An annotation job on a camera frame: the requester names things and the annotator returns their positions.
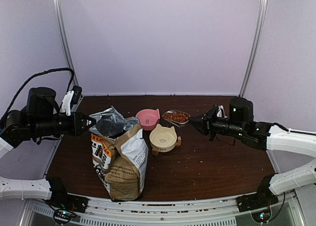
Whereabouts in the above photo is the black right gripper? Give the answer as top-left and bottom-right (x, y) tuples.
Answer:
(188, 107), (245, 142)

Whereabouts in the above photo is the metal food scoop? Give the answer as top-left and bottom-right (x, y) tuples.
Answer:
(162, 110), (190, 127)

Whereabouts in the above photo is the dog food bag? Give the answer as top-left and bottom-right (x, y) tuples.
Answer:
(89, 107), (149, 201)

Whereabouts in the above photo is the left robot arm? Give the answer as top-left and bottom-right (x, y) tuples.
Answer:
(0, 87), (96, 208)

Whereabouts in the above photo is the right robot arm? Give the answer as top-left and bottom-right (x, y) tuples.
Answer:
(189, 97), (316, 207)

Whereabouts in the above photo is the cream pet bowl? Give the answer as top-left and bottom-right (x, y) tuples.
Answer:
(150, 124), (178, 152)

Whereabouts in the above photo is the pink pet bowl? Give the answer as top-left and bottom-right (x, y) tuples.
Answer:
(136, 109), (160, 131)

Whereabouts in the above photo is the brown kibble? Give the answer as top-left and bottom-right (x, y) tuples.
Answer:
(162, 112), (189, 123)

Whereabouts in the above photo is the wooden bowl stand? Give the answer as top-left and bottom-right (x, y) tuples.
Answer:
(151, 136), (182, 156)

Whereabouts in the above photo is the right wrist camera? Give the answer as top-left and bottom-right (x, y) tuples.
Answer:
(217, 105), (227, 117)

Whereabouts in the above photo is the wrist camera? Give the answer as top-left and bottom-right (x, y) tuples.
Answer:
(59, 85), (82, 116)
(217, 105), (227, 117)

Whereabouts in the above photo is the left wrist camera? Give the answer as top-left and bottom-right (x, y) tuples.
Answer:
(59, 85), (82, 116)

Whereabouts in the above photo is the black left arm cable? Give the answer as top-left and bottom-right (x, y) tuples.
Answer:
(0, 67), (76, 128)

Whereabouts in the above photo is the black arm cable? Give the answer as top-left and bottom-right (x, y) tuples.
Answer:
(271, 122), (316, 134)
(0, 67), (76, 128)

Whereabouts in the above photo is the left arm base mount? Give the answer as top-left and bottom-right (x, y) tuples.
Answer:
(45, 194), (88, 213)

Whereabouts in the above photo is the front aluminium rail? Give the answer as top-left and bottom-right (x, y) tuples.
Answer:
(24, 184), (304, 226)

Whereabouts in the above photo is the left aluminium frame post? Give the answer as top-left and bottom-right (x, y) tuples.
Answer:
(53, 0), (79, 86)

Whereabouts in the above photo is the aluminium frame post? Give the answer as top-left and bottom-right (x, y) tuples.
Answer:
(239, 0), (269, 97)
(53, 0), (79, 86)

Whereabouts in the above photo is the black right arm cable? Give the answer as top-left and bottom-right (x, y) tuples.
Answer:
(271, 122), (316, 134)

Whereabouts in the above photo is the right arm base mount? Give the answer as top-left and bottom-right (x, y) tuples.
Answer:
(236, 193), (278, 213)

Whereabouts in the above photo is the right aluminium frame post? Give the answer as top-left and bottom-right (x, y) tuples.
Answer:
(239, 0), (269, 97)

